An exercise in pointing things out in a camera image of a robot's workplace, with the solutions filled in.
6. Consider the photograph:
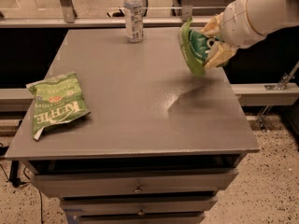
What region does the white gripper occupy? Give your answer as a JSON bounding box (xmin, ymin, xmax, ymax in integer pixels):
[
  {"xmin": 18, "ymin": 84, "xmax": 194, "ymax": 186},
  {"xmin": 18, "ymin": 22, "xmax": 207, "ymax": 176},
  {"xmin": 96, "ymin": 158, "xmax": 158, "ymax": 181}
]
[{"xmin": 201, "ymin": 0, "xmax": 266, "ymax": 69}]

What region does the green rice chip bag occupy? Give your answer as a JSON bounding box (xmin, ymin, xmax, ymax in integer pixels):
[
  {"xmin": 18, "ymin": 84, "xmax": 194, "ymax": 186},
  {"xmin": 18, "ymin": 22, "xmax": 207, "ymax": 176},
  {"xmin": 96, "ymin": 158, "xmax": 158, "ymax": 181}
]
[{"xmin": 178, "ymin": 17, "xmax": 225, "ymax": 77}]

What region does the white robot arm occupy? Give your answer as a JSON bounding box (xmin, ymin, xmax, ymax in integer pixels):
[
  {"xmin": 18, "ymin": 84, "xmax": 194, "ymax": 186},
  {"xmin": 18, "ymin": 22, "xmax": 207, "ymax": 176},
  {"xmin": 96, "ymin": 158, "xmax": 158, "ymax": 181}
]
[{"xmin": 201, "ymin": 0, "xmax": 299, "ymax": 69}]

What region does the clear plastic water bottle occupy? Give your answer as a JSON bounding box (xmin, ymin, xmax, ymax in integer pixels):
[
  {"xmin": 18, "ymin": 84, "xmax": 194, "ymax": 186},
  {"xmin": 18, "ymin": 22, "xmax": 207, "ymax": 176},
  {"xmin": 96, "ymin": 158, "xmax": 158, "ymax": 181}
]
[{"xmin": 123, "ymin": 0, "xmax": 143, "ymax": 43}]

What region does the green kettle chips bag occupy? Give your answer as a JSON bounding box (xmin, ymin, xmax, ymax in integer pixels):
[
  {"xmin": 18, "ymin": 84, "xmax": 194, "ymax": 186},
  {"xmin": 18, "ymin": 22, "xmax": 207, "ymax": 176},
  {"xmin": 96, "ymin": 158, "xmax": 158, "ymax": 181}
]
[{"xmin": 26, "ymin": 72, "xmax": 90, "ymax": 140}]

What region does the grey drawer cabinet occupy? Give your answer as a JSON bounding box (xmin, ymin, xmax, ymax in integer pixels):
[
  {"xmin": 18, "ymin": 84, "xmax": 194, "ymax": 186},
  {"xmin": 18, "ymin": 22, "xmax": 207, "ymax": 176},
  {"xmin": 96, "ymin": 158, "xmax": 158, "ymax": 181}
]
[{"xmin": 4, "ymin": 26, "xmax": 261, "ymax": 224}]

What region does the bottom grey drawer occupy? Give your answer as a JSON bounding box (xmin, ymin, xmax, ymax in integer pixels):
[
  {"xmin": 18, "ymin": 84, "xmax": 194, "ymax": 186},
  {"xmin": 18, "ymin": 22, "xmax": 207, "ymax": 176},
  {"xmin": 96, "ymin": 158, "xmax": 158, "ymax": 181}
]
[{"xmin": 69, "ymin": 213, "xmax": 206, "ymax": 224}]

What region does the grey drawer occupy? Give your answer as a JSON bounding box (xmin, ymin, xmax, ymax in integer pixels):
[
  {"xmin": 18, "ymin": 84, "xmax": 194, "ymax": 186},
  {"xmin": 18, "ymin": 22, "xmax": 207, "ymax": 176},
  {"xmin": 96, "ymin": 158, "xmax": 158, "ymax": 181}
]
[
  {"xmin": 69, "ymin": 213, "xmax": 206, "ymax": 224},
  {"xmin": 32, "ymin": 169, "xmax": 238, "ymax": 198},
  {"xmin": 60, "ymin": 196, "xmax": 218, "ymax": 216}
]

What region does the top grey drawer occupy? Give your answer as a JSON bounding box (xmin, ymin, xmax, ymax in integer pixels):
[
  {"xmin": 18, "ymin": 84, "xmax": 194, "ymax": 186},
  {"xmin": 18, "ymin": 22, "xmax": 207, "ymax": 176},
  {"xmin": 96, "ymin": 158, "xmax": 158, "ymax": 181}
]
[{"xmin": 32, "ymin": 169, "xmax": 238, "ymax": 198}]

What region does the middle grey drawer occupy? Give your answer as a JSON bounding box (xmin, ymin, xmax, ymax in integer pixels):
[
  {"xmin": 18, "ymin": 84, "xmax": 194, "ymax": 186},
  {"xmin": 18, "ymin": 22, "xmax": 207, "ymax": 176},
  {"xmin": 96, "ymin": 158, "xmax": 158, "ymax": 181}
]
[{"xmin": 60, "ymin": 196, "xmax": 218, "ymax": 216}]

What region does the metal floor bracket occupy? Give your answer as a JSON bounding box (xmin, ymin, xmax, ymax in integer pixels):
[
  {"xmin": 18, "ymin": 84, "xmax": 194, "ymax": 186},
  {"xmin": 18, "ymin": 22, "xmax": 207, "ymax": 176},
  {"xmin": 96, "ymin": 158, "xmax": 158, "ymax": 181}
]
[{"xmin": 256, "ymin": 61, "xmax": 299, "ymax": 133}]

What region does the black floor cable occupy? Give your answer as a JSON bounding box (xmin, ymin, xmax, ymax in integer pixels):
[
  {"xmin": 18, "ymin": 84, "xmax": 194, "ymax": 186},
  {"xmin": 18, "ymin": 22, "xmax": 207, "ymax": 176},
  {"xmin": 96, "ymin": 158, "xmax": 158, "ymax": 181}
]
[{"xmin": 0, "ymin": 142, "xmax": 45, "ymax": 224}]

